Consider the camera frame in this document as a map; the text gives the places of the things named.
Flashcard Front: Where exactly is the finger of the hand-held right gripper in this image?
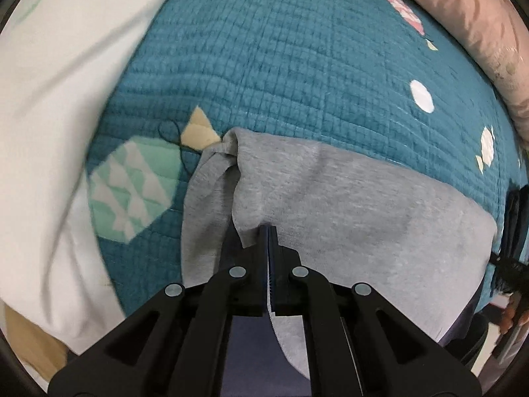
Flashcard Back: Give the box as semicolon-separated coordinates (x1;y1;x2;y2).
491;252;527;295

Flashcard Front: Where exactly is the teal quilted bedspread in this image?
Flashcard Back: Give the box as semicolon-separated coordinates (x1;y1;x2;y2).
85;0;523;319

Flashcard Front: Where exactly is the white blanket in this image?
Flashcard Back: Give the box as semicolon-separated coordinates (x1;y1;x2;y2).
0;0;207;354

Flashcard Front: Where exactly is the navy and grey sweatshirt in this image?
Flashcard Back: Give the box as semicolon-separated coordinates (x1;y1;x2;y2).
181;127;499;397

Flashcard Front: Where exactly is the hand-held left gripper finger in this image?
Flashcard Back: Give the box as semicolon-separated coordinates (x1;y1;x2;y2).
47;225;270;397
268;226;482;397

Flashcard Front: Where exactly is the person's right hand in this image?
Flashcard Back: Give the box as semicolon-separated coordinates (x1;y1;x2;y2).
500;293;519;333

